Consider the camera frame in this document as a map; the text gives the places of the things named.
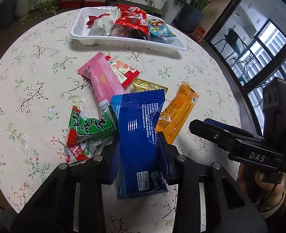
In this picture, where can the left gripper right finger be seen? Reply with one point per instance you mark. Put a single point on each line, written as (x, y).
(167, 154)

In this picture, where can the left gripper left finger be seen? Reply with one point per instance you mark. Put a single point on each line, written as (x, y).
(112, 158)

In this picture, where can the blue roll cake wrapper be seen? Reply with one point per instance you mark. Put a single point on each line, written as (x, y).
(137, 115)

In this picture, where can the green red seaweed snack bag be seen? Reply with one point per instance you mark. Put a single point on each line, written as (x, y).
(86, 135)

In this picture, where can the orange snack bar wrapper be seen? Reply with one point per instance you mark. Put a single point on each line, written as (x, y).
(174, 116)

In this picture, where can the gold snack wrapper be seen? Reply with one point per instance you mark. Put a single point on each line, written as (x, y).
(145, 90)

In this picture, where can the pink snack bar wrapper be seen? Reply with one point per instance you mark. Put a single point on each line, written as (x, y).
(104, 82)

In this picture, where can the red white fruit candy wrapper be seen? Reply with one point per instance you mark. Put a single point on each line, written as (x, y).
(124, 73)

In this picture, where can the blue cartoon snack bag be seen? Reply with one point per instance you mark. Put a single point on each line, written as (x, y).
(159, 28)

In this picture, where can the black snack pouch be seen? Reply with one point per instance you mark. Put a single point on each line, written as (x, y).
(123, 31)

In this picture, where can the white pale green snack bag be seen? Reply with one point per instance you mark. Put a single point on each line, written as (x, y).
(101, 27)

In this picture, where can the red chocolate ball bag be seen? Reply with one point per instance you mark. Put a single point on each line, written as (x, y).
(132, 17)

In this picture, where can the small red white candy packet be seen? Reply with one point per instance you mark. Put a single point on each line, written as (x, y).
(93, 18)

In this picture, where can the person right hand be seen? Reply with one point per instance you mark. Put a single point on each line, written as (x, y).
(269, 195)

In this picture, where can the floral tablecloth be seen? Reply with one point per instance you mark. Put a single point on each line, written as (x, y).
(112, 139)

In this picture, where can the red box on floor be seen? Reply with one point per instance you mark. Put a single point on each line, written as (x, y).
(198, 34)

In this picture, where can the dark square plant pot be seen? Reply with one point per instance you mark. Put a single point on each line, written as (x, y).
(189, 18)

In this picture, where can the white plastic tray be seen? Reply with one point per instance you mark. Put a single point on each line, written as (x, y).
(80, 32)

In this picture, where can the tall white plant pot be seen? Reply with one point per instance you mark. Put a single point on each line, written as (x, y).
(171, 12)

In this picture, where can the dark grey plant pot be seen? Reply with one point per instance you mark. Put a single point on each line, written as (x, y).
(7, 12)

